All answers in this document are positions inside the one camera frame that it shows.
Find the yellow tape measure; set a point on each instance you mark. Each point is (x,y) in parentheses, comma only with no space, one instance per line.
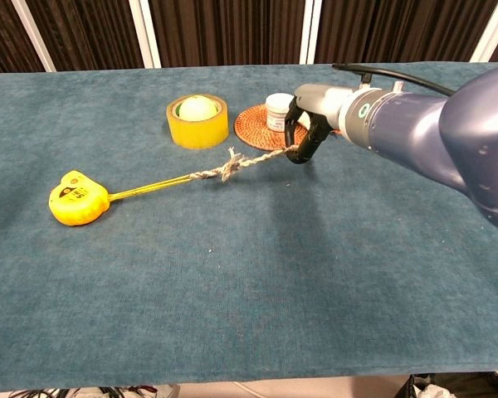
(79,199)

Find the small white jar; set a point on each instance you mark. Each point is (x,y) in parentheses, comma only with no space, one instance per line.
(279,112)

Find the orange woven coaster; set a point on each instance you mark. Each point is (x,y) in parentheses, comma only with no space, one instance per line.
(257,129)

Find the yellow packing tape roll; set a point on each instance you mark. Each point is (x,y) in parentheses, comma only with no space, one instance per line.
(197,132)

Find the teal table cloth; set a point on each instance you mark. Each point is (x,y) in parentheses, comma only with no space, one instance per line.
(232,257)

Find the dark brown curtain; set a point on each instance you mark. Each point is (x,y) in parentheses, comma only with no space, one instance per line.
(228,31)

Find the white frame post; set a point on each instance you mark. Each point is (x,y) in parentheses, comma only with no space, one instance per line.
(311,31)
(145,33)
(34,35)
(491,31)

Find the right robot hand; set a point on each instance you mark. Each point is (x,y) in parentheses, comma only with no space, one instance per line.
(315,108)

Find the pale green ball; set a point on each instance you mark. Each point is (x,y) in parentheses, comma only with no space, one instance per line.
(198,109)

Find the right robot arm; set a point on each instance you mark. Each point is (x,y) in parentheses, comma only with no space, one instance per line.
(431,132)

